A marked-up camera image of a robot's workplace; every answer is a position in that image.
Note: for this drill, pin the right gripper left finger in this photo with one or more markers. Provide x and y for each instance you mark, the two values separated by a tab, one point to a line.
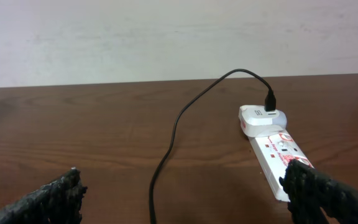
56	202

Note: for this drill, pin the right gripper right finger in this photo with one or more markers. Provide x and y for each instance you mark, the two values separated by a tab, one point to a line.
314	196

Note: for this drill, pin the white power strip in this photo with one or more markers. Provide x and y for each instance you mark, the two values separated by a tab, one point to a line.
274	153

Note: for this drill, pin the white USB wall charger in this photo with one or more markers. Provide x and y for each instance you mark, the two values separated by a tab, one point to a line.
256	122

